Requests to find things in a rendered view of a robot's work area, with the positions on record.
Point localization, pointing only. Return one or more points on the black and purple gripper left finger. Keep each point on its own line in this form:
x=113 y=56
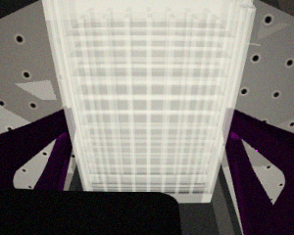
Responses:
x=19 y=145

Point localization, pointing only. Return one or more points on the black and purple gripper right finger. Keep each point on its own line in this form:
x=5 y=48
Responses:
x=257 y=213

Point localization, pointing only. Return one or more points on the black rack with upright posts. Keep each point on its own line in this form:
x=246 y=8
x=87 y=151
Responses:
x=215 y=218

